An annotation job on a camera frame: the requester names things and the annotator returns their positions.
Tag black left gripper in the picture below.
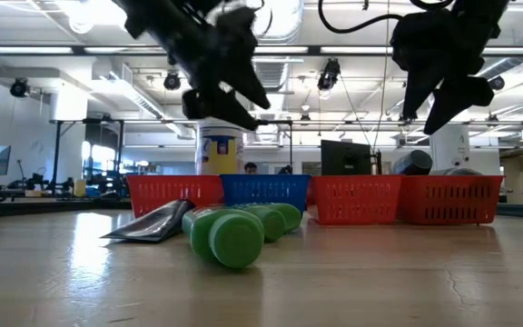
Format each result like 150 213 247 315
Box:
170 5 272 133

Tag silver ceiling ventilation duct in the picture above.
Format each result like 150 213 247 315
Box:
252 0 306 94

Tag blue plastic basket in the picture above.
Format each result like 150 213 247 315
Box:
219 173 312 214

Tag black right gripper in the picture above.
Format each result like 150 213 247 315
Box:
401 16 501 136

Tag red plastic basket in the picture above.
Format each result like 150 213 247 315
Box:
309 174 405 226
126 173 225 219
400 174 505 227

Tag black aluminium table frame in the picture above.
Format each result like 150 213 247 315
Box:
0 198 523 221

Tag green travel bottle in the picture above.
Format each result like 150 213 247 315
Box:
265 202 303 234
233 204 288 243
181 206 266 270

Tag black overhead rig beam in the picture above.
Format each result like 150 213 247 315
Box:
0 44 523 57

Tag dark grey travel bottle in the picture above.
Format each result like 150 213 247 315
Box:
391 149 434 177
429 167 484 177

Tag black computer monitor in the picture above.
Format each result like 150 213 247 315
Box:
320 139 373 176

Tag white wipes canister yellow label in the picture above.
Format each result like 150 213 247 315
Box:
195 116 246 177

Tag black metal rack stand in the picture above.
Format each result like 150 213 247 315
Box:
48 118 127 194

